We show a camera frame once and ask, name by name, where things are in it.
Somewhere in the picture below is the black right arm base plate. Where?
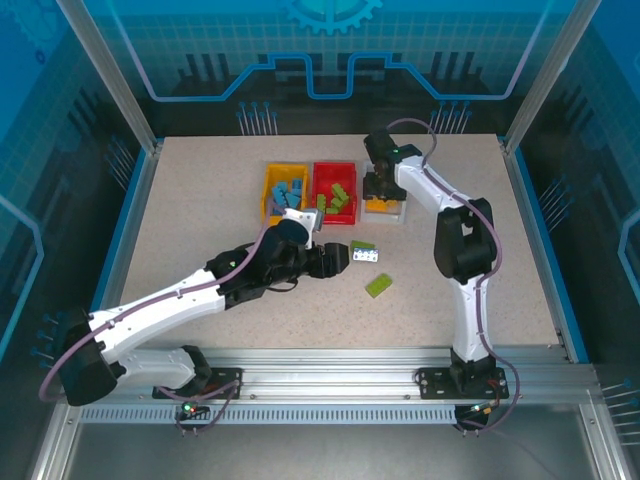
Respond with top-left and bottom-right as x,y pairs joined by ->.
417,366 -> 510,401

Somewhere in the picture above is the aluminium table side rail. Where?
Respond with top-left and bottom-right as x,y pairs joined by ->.
84,144 -> 164,364
502,144 -> 594,364

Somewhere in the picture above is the yellow plastic bin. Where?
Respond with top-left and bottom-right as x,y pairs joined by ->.
260,163 -> 310,224

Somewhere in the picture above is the aluminium frame post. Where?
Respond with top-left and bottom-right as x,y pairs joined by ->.
502,0 -> 601,151
55,0 -> 164,151

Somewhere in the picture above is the aluminium mounting rail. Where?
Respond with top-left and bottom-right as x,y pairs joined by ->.
64,347 -> 601,401

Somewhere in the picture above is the yellow lego brick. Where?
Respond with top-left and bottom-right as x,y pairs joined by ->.
364,197 -> 404,214

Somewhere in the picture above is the slotted grey cable duct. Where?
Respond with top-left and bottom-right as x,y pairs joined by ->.
79,405 -> 459,425

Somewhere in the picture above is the red plastic bin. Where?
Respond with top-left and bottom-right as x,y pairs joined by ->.
310,161 -> 360,226

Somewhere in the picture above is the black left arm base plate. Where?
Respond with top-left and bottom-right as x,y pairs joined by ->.
152,367 -> 245,401

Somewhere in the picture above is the white plastic bin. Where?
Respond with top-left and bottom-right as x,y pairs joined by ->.
360,159 -> 407,225

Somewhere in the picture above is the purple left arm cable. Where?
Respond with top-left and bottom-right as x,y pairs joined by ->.
38,198 -> 289,437

